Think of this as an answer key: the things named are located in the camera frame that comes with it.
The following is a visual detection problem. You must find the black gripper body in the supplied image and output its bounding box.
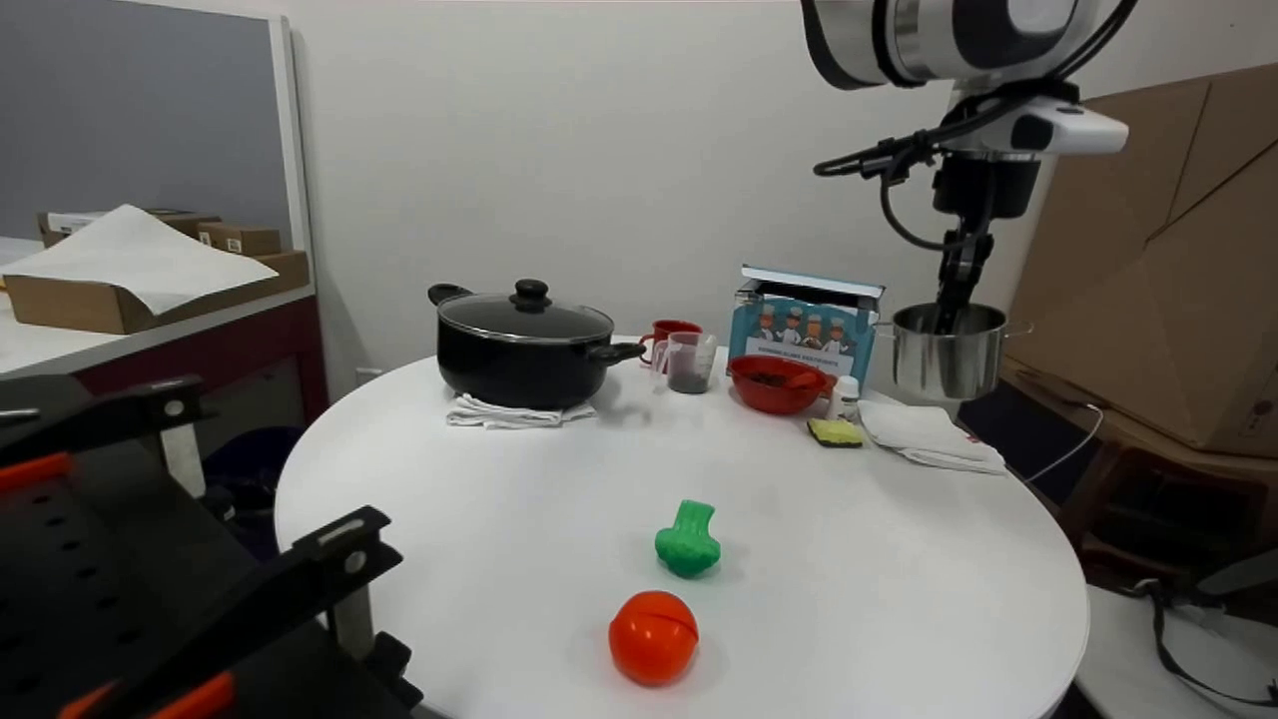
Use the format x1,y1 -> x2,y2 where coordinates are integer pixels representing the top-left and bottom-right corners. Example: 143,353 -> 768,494
932,150 -> 1041,241

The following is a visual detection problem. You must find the small stainless steel pot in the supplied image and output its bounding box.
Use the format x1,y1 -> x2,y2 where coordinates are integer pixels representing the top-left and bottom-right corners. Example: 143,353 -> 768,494
887,299 -> 1009,403

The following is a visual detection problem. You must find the black glass pot lid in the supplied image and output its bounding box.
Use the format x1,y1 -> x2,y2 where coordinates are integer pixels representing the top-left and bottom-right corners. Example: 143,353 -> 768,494
436,277 -> 619,347

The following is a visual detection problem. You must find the large black cooking pot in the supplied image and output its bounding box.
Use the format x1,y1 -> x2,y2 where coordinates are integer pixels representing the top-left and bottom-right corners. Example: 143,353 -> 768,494
422,281 -> 650,413

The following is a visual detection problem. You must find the white cloth under black pot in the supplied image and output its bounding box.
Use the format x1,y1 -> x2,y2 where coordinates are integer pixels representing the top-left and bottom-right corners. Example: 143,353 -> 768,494
444,387 -> 602,434

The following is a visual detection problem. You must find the blue printed carton box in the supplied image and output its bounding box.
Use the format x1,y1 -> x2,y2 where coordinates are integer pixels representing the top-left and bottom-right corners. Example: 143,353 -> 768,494
723,263 -> 887,399

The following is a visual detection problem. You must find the crumpled white towel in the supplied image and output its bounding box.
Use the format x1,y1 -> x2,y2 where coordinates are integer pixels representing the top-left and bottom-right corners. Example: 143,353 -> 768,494
855,395 -> 1009,478

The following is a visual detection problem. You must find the large brown cardboard box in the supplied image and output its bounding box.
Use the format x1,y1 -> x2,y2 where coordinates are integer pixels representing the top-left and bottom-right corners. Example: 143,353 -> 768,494
999,62 -> 1278,460

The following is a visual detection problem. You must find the yellow green sponge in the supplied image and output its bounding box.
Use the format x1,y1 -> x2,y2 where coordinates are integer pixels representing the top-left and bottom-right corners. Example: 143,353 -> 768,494
804,417 -> 872,453

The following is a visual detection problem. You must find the red bowl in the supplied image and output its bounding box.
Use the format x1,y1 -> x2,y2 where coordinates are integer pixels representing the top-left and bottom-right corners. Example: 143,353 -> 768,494
727,353 -> 840,418

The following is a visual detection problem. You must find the dark brown wooden cabinet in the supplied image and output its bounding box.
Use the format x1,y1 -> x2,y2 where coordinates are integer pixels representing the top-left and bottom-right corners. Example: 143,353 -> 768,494
955,347 -> 1278,593

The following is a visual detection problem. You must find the red mug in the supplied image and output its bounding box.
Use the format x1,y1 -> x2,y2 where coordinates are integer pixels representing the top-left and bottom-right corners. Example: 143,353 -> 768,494
643,317 -> 707,377

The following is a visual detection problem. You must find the green toy broccoli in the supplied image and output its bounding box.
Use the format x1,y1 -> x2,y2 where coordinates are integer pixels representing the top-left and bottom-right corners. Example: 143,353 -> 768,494
650,500 -> 727,584

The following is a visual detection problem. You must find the orange toy tomato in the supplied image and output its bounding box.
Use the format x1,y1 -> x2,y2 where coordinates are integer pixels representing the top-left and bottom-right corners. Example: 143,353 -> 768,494
606,586 -> 705,693

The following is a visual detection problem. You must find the small cardboard box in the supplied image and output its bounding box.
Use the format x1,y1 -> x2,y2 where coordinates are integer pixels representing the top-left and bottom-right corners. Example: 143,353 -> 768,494
38,203 -> 293,260

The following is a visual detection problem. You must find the desk with red-brown front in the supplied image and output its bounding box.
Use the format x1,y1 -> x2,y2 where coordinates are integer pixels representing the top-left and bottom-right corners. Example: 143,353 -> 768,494
0,281 -> 332,430

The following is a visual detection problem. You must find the white paper sheet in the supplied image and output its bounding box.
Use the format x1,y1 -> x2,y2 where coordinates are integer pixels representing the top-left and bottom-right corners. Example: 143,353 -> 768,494
0,200 -> 284,321

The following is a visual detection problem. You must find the flat cardboard tray box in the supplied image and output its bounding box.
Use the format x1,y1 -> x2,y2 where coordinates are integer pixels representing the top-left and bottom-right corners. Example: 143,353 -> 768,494
0,243 -> 312,341

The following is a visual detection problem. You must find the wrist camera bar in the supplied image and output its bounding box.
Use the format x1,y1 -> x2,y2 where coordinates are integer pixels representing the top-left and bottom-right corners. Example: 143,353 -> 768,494
952,95 -> 1133,165

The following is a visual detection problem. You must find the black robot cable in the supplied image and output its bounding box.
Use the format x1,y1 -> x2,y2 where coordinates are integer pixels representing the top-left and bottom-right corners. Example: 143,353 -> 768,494
812,75 -> 996,255

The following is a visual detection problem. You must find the thin white cable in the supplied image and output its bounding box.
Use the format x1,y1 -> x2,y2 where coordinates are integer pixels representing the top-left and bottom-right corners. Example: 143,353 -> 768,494
1019,403 -> 1112,492

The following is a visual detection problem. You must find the black cable on floor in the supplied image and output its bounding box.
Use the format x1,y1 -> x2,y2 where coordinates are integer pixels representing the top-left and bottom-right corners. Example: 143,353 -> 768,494
1140,553 -> 1278,710

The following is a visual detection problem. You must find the grey board with white frame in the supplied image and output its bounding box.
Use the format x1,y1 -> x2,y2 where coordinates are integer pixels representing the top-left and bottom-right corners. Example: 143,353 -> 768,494
0,0 -> 312,260

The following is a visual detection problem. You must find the black metal stand frame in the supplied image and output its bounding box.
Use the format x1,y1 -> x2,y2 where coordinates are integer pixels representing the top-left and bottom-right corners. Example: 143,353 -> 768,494
0,377 -> 433,719

